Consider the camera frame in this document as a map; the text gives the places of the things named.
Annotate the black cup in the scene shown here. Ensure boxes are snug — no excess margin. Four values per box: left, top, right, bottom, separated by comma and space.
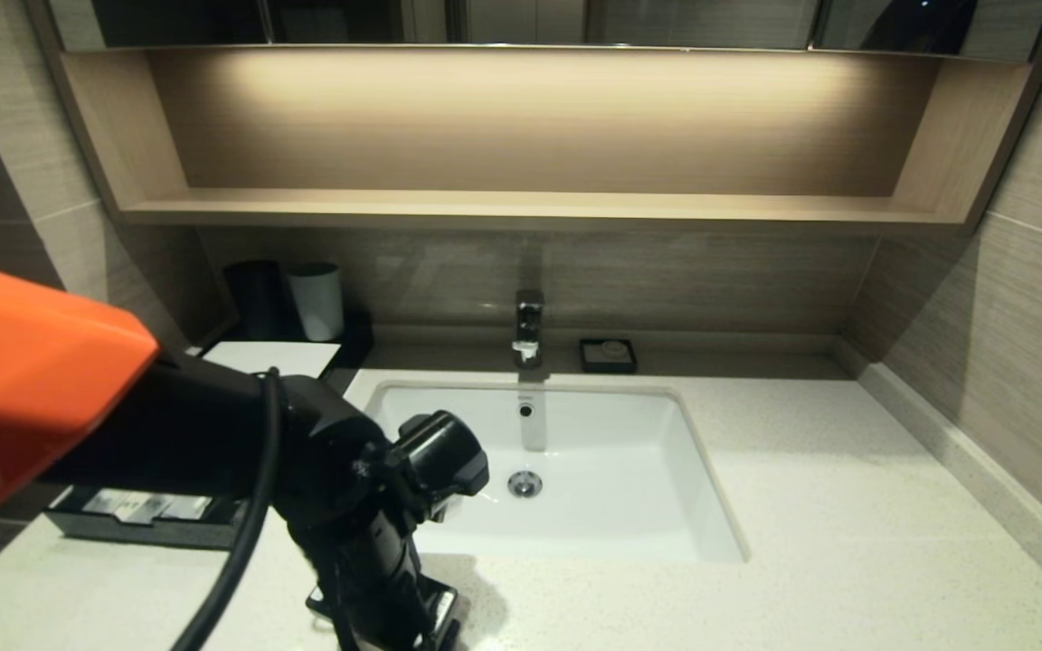
224, 261, 291, 343

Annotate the black soap dish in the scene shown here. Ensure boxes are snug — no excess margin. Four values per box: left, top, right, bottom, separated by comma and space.
579, 339, 639, 375

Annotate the mirror cabinet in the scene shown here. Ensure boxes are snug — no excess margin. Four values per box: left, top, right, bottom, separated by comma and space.
42, 0, 1042, 61

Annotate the chrome faucet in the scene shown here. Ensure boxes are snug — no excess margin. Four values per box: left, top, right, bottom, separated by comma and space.
512, 289, 547, 372

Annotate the black drawer of box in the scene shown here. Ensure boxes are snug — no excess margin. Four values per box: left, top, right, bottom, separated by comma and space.
43, 484, 246, 551

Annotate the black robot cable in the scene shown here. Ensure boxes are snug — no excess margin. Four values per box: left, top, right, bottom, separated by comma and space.
171, 366, 285, 651

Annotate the wooden wall shelf niche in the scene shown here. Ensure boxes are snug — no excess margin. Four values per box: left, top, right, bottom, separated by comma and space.
24, 41, 1042, 238

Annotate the white sink basin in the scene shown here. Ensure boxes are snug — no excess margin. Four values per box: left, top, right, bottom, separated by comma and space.
367, 380, 750, 565

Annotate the white cup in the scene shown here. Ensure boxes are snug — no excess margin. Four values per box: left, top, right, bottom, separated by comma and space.
289, 263, 346, 343

